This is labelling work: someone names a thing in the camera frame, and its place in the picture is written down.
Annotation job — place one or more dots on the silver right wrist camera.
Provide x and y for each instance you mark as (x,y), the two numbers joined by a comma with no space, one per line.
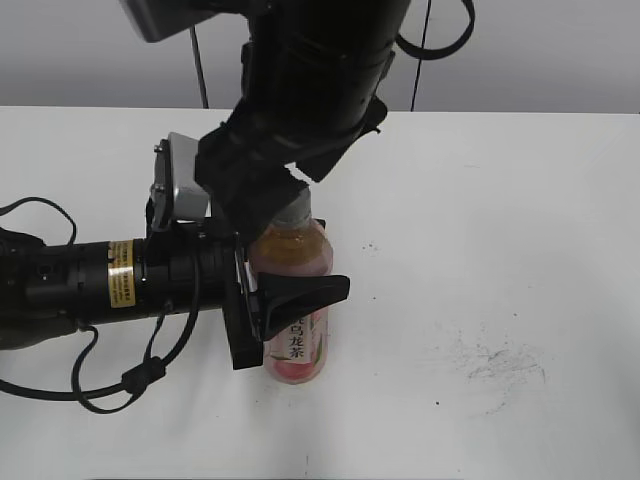
(157,20)

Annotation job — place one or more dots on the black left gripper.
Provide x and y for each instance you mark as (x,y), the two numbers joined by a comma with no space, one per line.
(256,309)

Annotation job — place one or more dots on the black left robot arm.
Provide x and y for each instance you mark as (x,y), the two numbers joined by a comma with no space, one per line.
(49,291)

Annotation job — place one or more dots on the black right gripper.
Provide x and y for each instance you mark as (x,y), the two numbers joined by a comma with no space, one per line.
(242,164)

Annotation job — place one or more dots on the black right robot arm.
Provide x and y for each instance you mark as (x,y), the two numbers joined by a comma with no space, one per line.
(310,74)

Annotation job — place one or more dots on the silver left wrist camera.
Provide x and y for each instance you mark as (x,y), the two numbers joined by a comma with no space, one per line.
(175,195)

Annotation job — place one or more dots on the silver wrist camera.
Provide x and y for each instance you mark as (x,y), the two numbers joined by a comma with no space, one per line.
(175,195)
(157,20)

